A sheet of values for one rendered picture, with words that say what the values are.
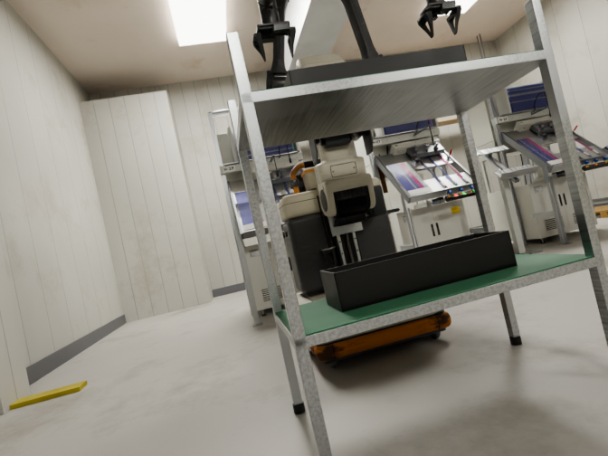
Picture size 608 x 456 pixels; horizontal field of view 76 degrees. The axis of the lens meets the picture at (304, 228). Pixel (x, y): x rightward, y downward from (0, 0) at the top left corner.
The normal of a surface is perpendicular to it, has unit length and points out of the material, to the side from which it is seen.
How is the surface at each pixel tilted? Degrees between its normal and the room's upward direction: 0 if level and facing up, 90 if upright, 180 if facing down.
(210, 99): 90
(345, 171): 98
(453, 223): 90
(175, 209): 90
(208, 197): 90
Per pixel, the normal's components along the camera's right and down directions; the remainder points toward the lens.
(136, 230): 0.19, -0.07
